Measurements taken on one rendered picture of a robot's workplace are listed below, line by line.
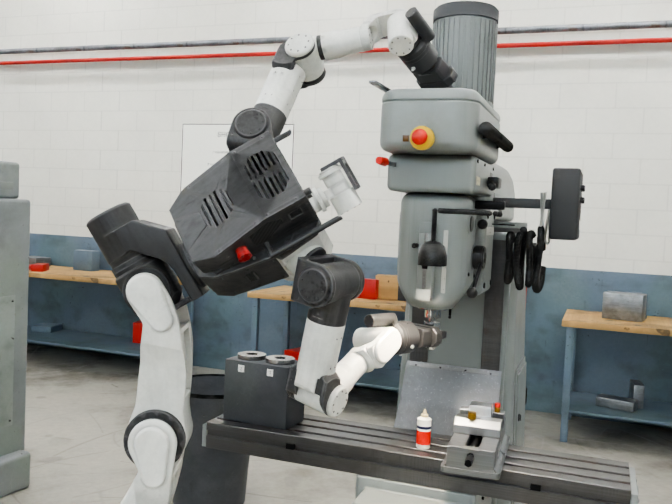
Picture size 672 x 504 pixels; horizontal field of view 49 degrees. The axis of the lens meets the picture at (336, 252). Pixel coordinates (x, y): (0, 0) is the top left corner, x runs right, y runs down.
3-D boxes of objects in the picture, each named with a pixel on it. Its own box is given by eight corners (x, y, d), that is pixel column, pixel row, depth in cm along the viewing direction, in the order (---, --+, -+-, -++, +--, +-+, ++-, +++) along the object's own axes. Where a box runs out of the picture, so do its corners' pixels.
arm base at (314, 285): (314, 323, 158) (338, 280, 154) (273, 288, 163) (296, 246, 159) (349, 314, 170) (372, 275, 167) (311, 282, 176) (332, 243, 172)
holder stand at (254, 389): (285, 430, 215) (288, 363, 214) (222, 418, 225) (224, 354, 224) (303, 420, 226) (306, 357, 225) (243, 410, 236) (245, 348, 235)
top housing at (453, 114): (474, 151, 180) (478, 85, 179) (373, 149, 189) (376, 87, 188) (500, 165, 224) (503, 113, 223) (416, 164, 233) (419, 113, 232)
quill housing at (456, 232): (463, 313, 195) (470, 193, 193) (389, 306, 202) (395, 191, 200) (475, 306, 213) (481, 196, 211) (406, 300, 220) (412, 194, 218)
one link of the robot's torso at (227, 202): (189, 295, 150) (340, 210, 151) (136, 174, 165) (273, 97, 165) (236, 336, 177) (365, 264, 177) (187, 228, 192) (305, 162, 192)
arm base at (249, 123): (225, 154, 173) (273, 147, 173) (222, 110, 178) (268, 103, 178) (238, 186, 187) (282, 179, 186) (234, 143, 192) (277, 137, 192)
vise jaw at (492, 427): (499, 438, 194) (500, 424, 193) (453, 432, 197) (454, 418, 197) (501, 432, 199) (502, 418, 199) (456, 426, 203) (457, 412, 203)
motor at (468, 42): (487, 108, 215) (494, -2, 213) (421, 109, 222) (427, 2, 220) (497, 118, 233) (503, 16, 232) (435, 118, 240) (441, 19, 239)
